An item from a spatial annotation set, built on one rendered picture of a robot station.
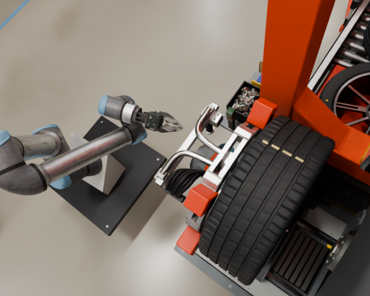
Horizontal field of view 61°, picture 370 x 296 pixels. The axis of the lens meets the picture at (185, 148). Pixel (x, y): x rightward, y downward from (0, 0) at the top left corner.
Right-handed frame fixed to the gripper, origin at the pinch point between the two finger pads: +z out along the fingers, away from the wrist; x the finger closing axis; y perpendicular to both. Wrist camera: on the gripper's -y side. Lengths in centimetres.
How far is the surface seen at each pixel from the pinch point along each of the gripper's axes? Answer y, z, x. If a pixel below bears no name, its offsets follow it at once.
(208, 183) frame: 29.0, 19.6, -10.4
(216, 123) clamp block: -1.9, 14.3, 5.9
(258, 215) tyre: 38, 37, -13
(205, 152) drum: 2.0, 13.8, -6.9
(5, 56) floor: -145, -209, -11
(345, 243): 21, 72, -18
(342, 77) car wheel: -66, 72, 43
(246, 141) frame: 21.2, 27.6, 6.2
